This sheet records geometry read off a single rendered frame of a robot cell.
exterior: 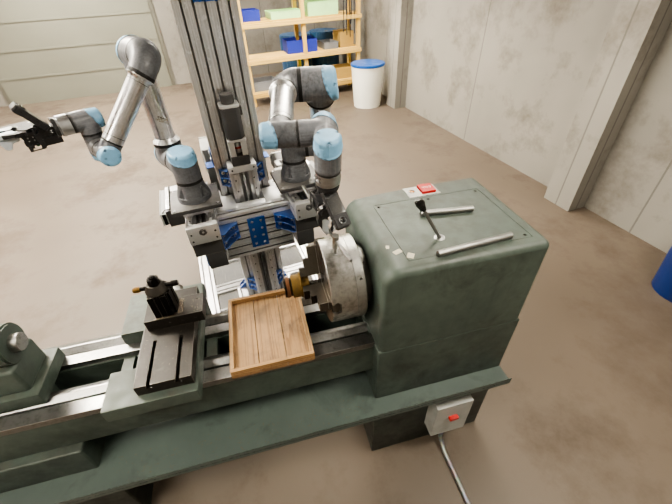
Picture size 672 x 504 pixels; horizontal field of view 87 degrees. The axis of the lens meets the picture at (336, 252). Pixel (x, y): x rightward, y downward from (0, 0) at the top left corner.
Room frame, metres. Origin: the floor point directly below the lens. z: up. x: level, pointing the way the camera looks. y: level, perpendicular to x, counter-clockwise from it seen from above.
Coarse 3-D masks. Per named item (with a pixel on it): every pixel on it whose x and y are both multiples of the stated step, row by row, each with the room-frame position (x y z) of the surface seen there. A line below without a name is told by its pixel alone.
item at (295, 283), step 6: (294, 276) 0.95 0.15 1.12; (300, 276) 0.94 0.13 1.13; (306, 276) 0.96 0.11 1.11; (288, 282) 0.92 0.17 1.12; (294, 282) 0.92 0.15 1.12; (300, 282) 0.92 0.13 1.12; (306, 282) 0.93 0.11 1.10; (288, 288) 0.91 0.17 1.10; (294, 288) 0.90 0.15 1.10; (300, 288) 0.91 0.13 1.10; (288, 294) 0.90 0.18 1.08; (294, 294) 0.90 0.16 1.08; (300, 294) 0.90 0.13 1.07
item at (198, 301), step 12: (180, 300) 0.95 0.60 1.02; (192, 300) 0.95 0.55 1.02; (204, 300) 0.97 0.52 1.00; (180, 312) 0.89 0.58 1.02; (192, 312) 0.89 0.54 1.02; (204, 312) 0.91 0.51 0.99; (144, 324) 0.85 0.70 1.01; (156, 324) 0.86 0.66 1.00; (168, 324) 0.86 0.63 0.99; (180, 324) 0.87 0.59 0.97
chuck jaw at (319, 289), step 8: (304, 288) 0.90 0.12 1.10; (312, 288) 0.90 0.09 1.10; (320, 288) 0.90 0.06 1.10; (304, 296) 0.89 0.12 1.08; (312, 296) 0.86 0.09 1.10; (320, 296) 0.86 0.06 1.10; (328, 296) 0.86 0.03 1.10; (320, 304) 0.82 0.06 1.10; (328, 304) 0.83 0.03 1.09; (336, 304) 0.82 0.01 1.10; (336, 312) 0.82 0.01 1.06
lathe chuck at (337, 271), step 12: (324, 240) 1.01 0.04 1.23; (324, 252) 0.94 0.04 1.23; (348, 252) 0.94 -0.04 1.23; (324, 264) 0.90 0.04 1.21; (336, 264) 0.89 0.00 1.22; (348, 264) 0.90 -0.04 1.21; (324, 276) 0.92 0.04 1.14; (336, 276) 0.86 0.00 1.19; (348, 276) 0.86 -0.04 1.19; (336, 288) 0.84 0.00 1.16; (348, 288) 0.84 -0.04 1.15; (336, 300) 0.82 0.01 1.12; (348, 300) 0.83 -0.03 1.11; (348, 312) 0.82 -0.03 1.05
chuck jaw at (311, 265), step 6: (306, 246) 1.02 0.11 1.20; (312, 246) 1.01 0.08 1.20; (306, 252) 1.02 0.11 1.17; (312, 252) 1.00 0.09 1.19; (318, 252) 1.01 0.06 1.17; (306, 258) 1.00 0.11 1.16; (312, 258) 0.99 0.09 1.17; (318, 258) 0.99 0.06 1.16; (306, 264) 0.97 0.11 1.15; (312, 264) 0.98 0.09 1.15; (318, 264) 0.98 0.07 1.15; (300, 270) 0.96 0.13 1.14; (306, 270) 0.96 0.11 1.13; (312, 270) 0.96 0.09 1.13; (318, 270) 0.97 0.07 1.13
